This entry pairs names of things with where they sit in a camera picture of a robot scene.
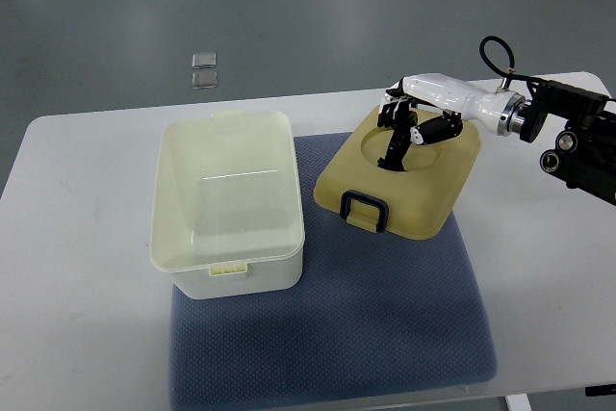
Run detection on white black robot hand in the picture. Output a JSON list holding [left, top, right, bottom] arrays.
[[376, 73, 525, 145]]

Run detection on yellow storage box lid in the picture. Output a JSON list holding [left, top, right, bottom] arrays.
[[313, 107, 480, 240]]

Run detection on upper metal floor plate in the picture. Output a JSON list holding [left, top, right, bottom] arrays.
[[192, 51, 217, 69]]

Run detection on white storage box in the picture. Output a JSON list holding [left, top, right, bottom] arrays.
[[150, 111, 305, 299]]

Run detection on blue grey textured mat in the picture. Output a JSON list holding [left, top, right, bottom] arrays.
[[169, 133, 497, 410]]

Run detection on white table leg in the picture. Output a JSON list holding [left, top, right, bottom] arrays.
[[505, 394, 532, 411]]

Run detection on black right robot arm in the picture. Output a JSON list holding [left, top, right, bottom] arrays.
[[479, 36, 615, 204]]

